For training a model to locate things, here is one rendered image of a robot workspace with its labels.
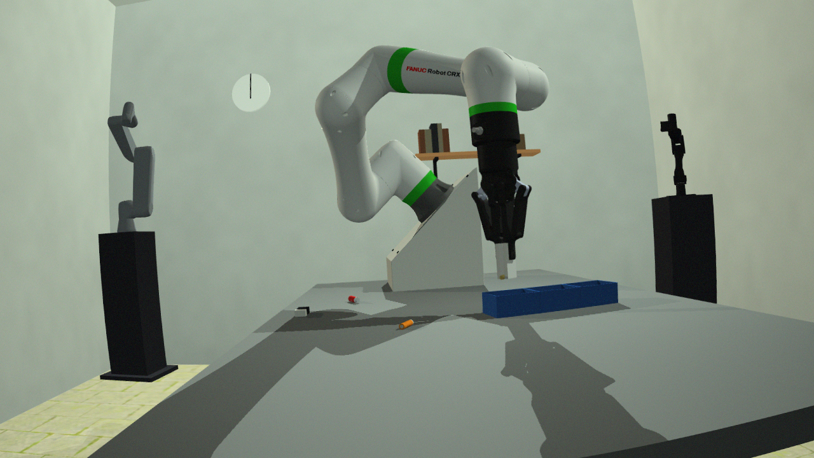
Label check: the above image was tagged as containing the blue three-compartment bin rack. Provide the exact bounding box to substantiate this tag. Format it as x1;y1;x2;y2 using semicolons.
482;280;618;318

